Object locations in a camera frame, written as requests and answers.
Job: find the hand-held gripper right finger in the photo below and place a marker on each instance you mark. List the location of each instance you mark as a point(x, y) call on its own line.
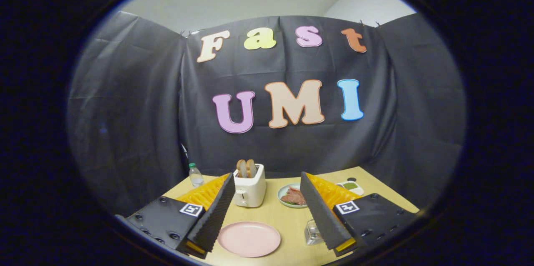
point(319, 212)

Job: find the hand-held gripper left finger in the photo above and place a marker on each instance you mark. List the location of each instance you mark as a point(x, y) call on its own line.
point(217, 212)

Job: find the brown meat slices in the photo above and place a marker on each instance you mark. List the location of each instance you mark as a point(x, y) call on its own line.
point(294, 197)

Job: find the pale green food plate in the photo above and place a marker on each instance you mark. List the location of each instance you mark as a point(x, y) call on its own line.
point(281, 200)

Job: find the clear plastic water bottle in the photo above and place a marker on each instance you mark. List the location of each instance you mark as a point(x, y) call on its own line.
point(196, 178)

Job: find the white divided condiment dish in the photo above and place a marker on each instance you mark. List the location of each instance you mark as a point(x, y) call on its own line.
point(350, 186)

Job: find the cream white toaster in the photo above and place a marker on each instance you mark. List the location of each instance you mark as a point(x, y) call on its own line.
point(254, 193)

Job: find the pink round plate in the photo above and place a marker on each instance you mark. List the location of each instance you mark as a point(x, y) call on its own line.
point(250, 239)

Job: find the toast slice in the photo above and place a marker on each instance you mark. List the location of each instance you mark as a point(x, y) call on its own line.
point(251, 168)
point(241, 169)

